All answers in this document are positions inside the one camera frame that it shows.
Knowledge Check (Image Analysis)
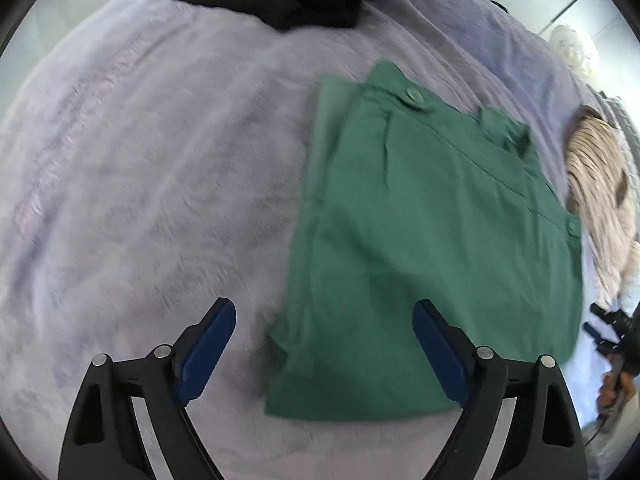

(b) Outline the green button-up work jacket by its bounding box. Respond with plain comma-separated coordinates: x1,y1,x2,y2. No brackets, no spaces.
262,60,587,423

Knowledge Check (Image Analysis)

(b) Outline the lavender plush blanket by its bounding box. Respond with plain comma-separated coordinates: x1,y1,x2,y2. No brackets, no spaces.
0,0,640,480

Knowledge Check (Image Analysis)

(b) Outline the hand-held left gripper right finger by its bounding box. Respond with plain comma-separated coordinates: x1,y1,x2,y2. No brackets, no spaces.
412,299,589,480

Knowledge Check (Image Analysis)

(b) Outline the person's right hand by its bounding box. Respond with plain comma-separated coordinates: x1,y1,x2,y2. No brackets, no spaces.
596,367,638,411

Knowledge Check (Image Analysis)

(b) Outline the beige striped cloth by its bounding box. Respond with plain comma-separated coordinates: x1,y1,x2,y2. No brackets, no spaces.
564,105,640,307

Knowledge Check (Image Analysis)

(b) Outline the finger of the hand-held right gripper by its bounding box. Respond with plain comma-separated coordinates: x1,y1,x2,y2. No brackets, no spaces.
589,302,623,327
582,322,623,358

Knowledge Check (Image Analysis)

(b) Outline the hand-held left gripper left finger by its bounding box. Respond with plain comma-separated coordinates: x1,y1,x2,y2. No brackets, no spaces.
57,298,237,480

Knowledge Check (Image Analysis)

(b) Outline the grey knitted cloth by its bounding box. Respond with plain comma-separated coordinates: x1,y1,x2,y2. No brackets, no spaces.
597,91,640,141

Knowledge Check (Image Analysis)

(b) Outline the white fluffy object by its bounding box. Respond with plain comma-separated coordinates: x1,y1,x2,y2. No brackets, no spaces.
547,24,601,77

